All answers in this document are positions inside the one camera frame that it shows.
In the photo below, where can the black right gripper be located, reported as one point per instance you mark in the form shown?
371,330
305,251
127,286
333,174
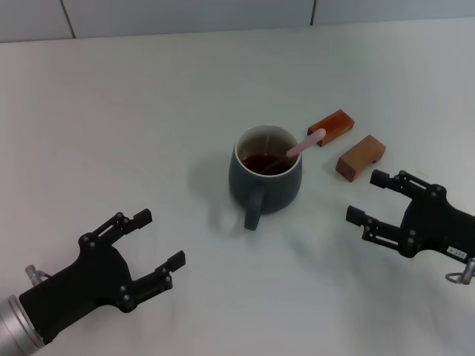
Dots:
438,226

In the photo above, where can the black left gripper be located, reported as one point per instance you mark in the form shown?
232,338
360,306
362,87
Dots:
89,282

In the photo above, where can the dark grey ceramic cup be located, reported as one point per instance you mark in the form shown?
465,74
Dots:
274,189

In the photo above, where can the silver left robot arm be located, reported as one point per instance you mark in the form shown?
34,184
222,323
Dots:
16,330

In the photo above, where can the light brown wooden block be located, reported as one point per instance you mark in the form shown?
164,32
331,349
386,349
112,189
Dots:
356,159

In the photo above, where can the reddish flat wooden block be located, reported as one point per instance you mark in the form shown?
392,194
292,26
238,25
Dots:
334,126

